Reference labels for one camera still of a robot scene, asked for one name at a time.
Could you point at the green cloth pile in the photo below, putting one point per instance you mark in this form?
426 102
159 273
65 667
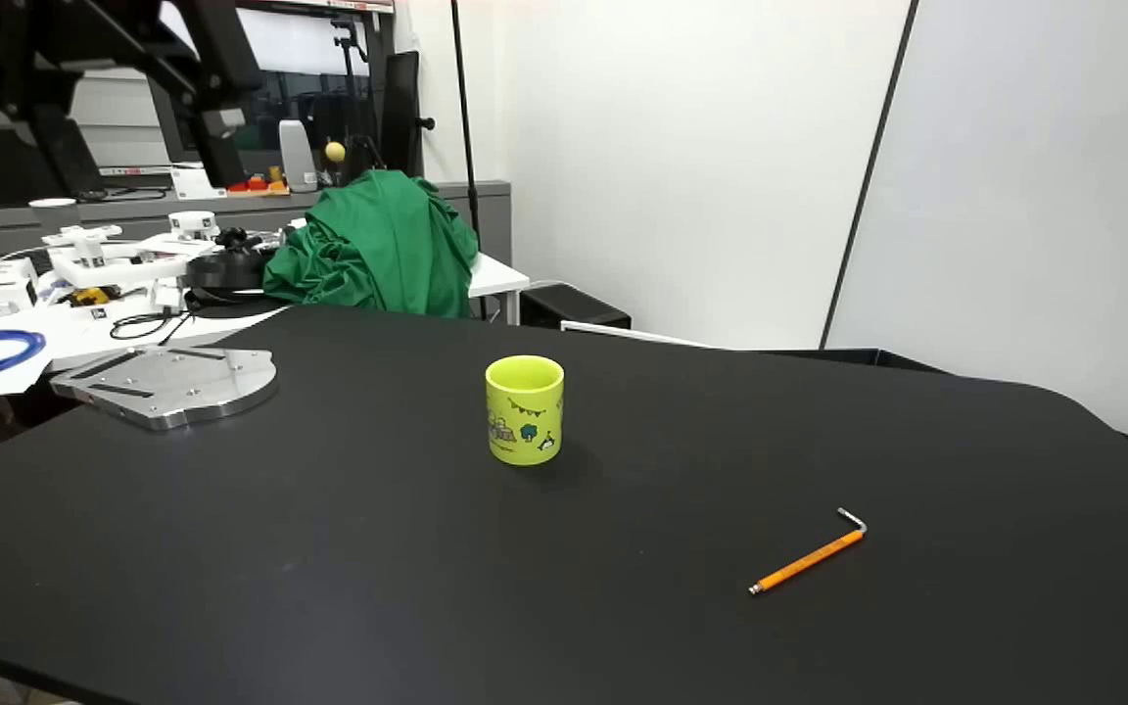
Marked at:
385 246

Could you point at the silver metal mounting plate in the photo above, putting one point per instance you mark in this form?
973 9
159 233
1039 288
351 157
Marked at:
170 388

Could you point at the black tripod pole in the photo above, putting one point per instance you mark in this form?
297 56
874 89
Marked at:
464 111

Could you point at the yellow-green mug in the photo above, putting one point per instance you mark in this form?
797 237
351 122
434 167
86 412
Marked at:
528 410

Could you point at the black diagonal pole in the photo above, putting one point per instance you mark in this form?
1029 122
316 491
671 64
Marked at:
872 167

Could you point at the white side table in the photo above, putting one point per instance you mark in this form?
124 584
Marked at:
106 295

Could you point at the computer monitor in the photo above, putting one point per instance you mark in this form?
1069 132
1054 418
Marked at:
319 62

